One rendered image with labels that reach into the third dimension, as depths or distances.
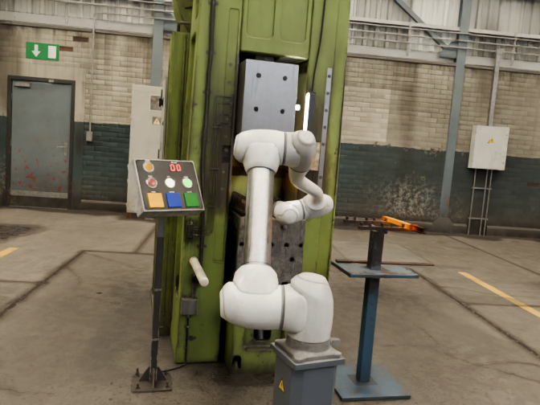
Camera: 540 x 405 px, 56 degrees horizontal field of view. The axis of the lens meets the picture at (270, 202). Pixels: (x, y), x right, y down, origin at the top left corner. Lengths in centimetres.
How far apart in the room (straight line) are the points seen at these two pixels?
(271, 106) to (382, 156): 650
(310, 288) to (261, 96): 138
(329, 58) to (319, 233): 105
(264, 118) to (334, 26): 72
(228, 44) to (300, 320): 174
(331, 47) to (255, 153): 136
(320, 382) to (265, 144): 88
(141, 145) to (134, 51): 167
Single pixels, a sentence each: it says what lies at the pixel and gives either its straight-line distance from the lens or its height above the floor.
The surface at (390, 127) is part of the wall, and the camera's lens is 928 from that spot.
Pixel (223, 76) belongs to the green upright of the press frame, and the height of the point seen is 168.
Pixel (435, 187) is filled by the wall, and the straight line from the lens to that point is 961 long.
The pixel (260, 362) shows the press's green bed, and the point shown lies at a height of 8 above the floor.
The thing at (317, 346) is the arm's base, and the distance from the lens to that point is 181.
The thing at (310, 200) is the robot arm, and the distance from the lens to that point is 246.
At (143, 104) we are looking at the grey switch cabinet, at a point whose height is 180.
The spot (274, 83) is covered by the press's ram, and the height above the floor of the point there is 165.
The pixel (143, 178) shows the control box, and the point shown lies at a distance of 256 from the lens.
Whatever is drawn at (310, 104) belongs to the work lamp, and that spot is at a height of 157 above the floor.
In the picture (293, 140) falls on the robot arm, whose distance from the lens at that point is 196.
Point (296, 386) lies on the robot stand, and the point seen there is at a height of 51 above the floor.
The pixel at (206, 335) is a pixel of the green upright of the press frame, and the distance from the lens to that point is 315.
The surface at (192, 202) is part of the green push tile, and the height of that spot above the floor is 100.
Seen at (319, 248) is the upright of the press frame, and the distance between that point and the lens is 318.
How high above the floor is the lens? 131
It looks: 6 degrees down
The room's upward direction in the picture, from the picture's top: 4 degrees clockwise
